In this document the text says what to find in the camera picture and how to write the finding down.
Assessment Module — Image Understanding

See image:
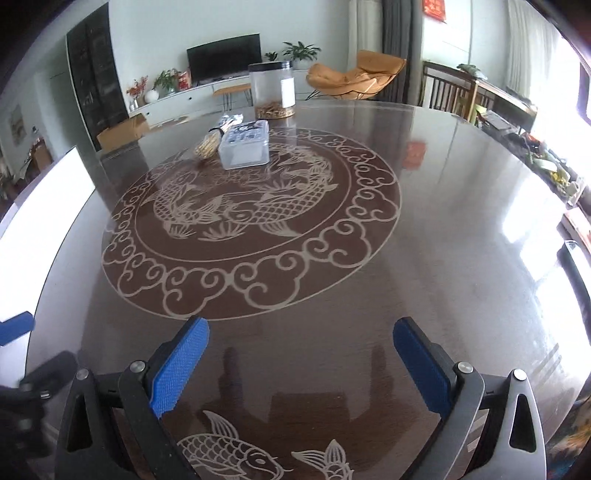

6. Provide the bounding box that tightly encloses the black flat television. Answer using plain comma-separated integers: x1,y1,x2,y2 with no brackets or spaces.
186,34,262,86

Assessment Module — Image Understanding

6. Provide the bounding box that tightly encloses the grey curtain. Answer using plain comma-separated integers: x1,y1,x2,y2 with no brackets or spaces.
382,0,423,105

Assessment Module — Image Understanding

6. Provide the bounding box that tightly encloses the cardboard box on floor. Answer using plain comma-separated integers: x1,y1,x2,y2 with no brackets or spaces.
97,114,150,153

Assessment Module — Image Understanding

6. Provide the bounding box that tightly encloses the clear plastic container box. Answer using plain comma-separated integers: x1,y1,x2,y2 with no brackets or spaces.
218,120,270,170

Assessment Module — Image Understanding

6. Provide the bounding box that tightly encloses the red flower vase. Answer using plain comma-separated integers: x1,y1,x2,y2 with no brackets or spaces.
126,76,160,108

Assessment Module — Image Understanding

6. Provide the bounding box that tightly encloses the small wooden side table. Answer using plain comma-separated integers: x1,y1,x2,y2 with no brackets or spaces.
213,83,252,111

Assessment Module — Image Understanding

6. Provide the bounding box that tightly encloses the white tv cabinet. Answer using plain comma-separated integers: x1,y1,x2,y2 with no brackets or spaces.
129,69,314,128

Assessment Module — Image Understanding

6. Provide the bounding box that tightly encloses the orange lounge chair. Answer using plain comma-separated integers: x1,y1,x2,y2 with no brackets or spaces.
305,50,407,100

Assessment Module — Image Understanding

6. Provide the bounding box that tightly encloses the wooden dining chair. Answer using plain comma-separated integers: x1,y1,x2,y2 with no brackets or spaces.
419,61,478,122

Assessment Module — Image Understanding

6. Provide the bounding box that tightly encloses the clear plastic jar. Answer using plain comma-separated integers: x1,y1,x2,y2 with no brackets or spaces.
249,61,297,120

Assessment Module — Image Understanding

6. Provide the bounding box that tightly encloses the green potted plant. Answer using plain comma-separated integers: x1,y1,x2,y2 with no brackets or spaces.
283,41,322,70

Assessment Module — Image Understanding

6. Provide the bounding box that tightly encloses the dark tall bookshelf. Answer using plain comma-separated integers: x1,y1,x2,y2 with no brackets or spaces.
66,3,128,151

